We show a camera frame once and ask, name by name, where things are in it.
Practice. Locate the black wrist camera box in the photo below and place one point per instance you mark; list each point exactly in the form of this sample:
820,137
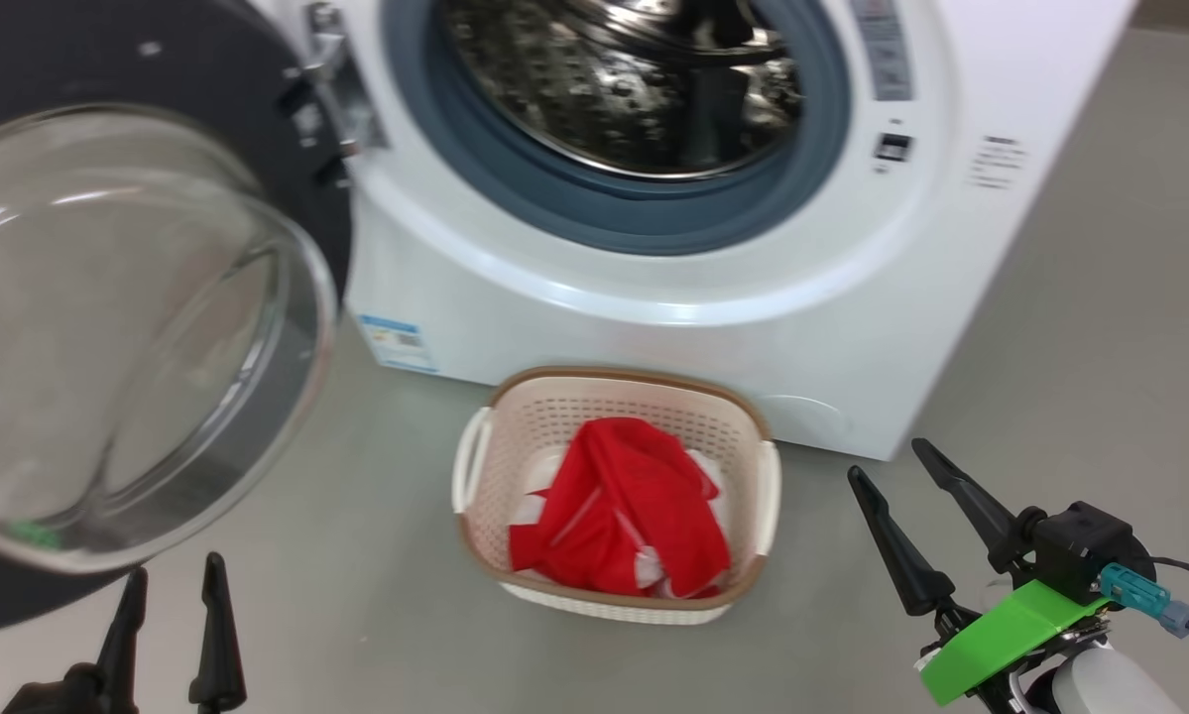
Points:
1085,550
54,694

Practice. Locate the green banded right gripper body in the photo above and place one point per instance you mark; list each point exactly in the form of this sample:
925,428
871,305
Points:
1010,635

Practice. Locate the washing machine glass door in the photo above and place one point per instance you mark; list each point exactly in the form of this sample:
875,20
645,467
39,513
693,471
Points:
108,59

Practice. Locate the white front-load washing machine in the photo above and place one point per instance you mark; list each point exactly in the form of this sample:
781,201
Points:
852,327

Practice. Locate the blue energy label sticker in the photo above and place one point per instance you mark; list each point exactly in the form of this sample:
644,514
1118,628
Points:
396,344

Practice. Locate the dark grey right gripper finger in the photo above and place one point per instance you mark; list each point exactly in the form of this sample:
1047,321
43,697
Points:
901,555
971,506

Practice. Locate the stainless steel washer drum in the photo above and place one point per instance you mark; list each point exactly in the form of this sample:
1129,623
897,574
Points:
604,99

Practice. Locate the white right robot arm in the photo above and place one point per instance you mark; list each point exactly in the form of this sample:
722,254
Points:
1110,684

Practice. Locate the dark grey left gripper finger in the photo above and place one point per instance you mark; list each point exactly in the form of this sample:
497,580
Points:
123,645
217,645

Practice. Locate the grey instruction label strip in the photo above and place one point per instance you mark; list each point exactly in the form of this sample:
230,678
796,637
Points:
882,50

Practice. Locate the metal door hinge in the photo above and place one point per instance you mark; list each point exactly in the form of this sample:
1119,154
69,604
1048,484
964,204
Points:
341,89

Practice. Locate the red garment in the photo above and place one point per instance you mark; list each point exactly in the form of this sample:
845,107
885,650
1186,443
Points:
614,496

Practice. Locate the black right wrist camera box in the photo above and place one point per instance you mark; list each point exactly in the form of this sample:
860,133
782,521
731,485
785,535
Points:
1085,550

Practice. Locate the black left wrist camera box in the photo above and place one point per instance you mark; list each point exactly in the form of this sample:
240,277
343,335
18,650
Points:
54,694

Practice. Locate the cream perforated laundry basket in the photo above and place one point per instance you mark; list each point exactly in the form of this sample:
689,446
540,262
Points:
515,446

